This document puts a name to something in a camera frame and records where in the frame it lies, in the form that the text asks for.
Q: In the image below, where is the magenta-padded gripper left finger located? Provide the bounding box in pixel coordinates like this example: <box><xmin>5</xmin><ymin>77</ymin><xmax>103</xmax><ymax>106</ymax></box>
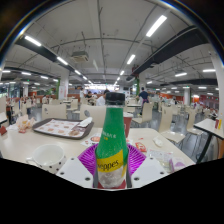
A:
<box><xmin>56</xmin><ymin>143</ymin><xmax>99</xmax><ymax>189</ymax></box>

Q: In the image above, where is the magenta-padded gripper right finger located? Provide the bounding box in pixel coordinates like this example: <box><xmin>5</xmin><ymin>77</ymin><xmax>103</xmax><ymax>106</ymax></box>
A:
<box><xmin>127</xmin><ymin>143</ymin><xmax>168</xmax><ymax>188</ymax></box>

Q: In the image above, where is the green drink bottle black cap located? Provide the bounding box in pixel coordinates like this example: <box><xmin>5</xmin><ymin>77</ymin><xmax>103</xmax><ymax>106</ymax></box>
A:
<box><xmin>94</xmin><ymin>92</ymin><xmax>129</xmax><ymax>190</ymax></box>

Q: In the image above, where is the clear tissue pack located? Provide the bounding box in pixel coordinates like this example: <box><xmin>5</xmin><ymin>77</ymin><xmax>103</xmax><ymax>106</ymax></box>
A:
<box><xmin>146</xmin><ymin>148</ymin><xmax>174</xmax><ymax>172</ymax></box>

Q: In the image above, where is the small purple packet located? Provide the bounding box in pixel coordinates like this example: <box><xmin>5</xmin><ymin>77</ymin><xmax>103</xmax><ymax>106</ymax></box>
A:
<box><xmin>168</xmin><ymin>157</ymin><xmax>186</xmax><ymax>173</ymax></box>

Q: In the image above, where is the white polka dot mug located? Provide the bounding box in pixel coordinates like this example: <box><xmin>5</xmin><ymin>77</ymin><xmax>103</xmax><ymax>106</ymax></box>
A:
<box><xmin>25</xmin><ymin>143</ymin><xmax>68</xmax><ymax>175</ymax></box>

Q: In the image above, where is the dark food tray with paper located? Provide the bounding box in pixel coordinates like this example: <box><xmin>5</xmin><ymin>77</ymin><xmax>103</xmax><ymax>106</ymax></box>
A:
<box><xmin>32</xmin><ymin>117</ymin><xmax>95</xmax><ymax>140</ymax></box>

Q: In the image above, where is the red paper cup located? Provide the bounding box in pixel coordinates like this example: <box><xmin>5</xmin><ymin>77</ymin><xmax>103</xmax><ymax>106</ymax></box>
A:
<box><xmin>122</xmin><ymin>111</ymin><xmax>134</xmax><ymax>138</ymax></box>

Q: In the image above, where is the white napkin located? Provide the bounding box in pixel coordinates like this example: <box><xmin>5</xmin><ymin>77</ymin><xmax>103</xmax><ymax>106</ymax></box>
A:
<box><xmin>78</xmin><ymin>116</ymin><xmax>94</xmax><ymax>128</ymax></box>

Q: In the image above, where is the beige chair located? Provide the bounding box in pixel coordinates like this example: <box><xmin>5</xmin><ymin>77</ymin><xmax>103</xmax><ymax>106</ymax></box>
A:
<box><xmin>79</xmin><ymin>104</ymin><xmax>107</xmax><ymax>128</ymax></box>
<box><xmin>158</xmin><ymin>105</ymin><xmax>186</xmax><ymax>144</ymax></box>
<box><xmin>41</xmin><ymin>103</ymin><xmax>68</xmax><ymax>120</ymax></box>

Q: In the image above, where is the group of beige chairs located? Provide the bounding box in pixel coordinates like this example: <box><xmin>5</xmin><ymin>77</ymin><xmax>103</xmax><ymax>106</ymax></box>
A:
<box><xmin>3</xmin><ymin>94</ymin><xmax>218</xmax><ymax>129</ymax></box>

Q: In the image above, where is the beige side table with condiments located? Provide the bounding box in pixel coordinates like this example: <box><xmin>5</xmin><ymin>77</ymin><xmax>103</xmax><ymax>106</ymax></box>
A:
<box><xmin>193</xmin><ymin>118</ymin><xmax>224</xmax><ymax>164</ymax></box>

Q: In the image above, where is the ceiling air conditioner unit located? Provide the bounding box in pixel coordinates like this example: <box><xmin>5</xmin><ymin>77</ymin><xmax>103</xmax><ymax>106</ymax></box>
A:
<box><xmin>70</xmin><ymin>50</ymin><xmax>90</xmax><ymax>63</ymax></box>

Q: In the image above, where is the group of ceiling lights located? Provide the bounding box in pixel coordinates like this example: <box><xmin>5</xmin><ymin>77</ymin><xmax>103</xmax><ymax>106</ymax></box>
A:
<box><xmin>1</xmin><ymin>14</ymin><xmax>218</xmax><ymax>96</ymax></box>

